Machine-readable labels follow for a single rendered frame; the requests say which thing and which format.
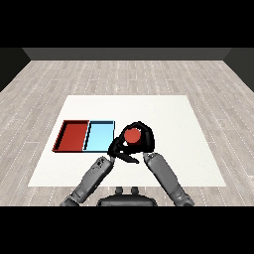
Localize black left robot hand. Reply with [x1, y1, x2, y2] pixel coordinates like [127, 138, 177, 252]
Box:
[107, 125, 141, 165]

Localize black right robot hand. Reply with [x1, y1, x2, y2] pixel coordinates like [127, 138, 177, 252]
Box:
[123, 120, 156, 154]

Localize light blue shallow open box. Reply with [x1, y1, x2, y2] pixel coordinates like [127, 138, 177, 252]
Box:
[81, 120, 116, 154]

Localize red shallow open box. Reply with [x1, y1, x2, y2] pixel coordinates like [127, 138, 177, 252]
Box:
[52, 119, 90, 154]

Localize dark grey robot body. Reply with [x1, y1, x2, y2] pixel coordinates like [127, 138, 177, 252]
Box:
[96, 186, 158, 207]

